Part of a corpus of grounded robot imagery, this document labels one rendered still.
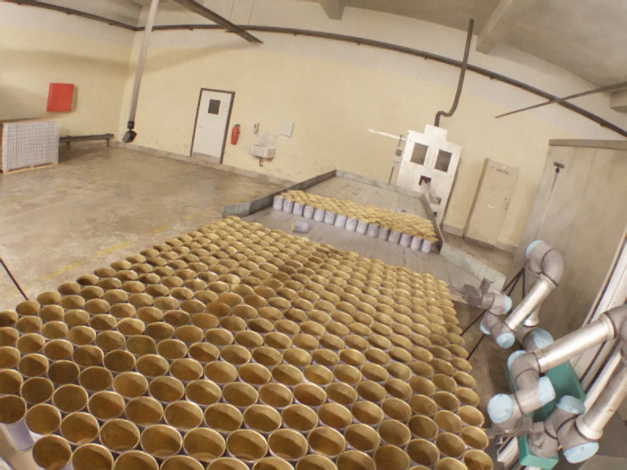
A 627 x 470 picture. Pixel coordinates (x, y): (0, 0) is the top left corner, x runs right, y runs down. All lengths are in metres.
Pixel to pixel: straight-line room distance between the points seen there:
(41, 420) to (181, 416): 0.27
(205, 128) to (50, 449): 9.14
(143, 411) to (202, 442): 0.12
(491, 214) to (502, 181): 0.81
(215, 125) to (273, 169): 2.07
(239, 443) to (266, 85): 8.47
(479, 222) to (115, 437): 7.77
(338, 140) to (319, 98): 1.13
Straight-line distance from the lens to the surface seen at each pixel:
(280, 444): 0.65
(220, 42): 9.69
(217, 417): 0.66
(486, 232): 8.05
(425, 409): 0.81
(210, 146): 9.36
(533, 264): 1.63
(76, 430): 0.66
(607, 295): 1.60
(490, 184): 7.86
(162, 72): 10.71
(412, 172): 6.51
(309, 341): 0.86
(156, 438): 0.62
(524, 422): 1.14
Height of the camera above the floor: 1.67
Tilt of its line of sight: 19 degrees down
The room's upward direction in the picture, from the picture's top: 13 degrees clockwise
